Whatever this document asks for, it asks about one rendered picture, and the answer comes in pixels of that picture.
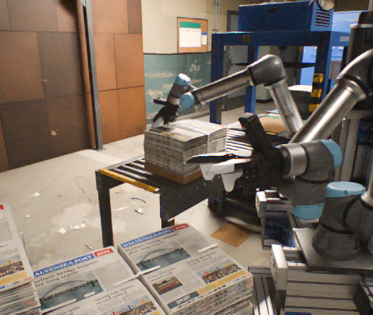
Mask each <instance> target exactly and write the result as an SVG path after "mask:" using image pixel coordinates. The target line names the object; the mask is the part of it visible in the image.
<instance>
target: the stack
mask: <svg viewBox="0 0 373 315"><path fill-rule="evenodd" d="M116 248H117V250H118V251H116V250H115V249H114V247H113V246H110V247H107V248H104V249H99V250H96V251H92V252H89V253H86V254H82V255H78V256H76V257H72V258H69V259H67V260H65V261H60V262H57V263H54V264H50V265H47V266H44V267H41V268H38V269H35V270H32V272H33V274H34V277H35V280H34V281H33V284H34V286H35V290H36V292H37V297H39V301H40V303H41V307H40V309H41V313H42V315H252V313H253V311H252V308H253V305H252V303H251V302H250V300H251V299H250V298H251V291H252V286H253V283H252V282H253V275H252V274H251V273H250V272H248V271H247V269H245V268H244V267H243V266H242V265H241V264H239V263H238V262H237V261H235V260H234V259H232V257H231V256H229V255H228V254H226V253H225V252H224V251H222V250H220V249H219V248H218V244H217V243H216V244H212V243H211V242H210V240H209V239H207V238H206V236H205V235H203V234H202V233H201V232H199V231H198V230H197V229H195V228H194V227H193V226H192V225H190V224H189V223H187V222H184V223H181V224H176V225H173V226H170V227H167V228H164V229H161V230H157V231H154V232H151V233H147V234H143V235H141V236H139V237H136V238H133V239H131V240H127V241H124V242H121V243H119V244H117V247H116Z"/></svg>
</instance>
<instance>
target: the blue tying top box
mask: <svg viewBox="0 0 373 315"><path fill-rule="evenodd" d="M312 1H313V0H307V1H290V2H281V3H264V4H255V5H246V6H239V14H238V33H239V32H298V31H332V22H333V17H334V9H332V10H329V11H323V10H321V9H320V8H318V6H317V2H314V3H313V4H312V5H311V7H310V8H309V9H308V6H309V4H310V3H311V2H312Z"/></svg>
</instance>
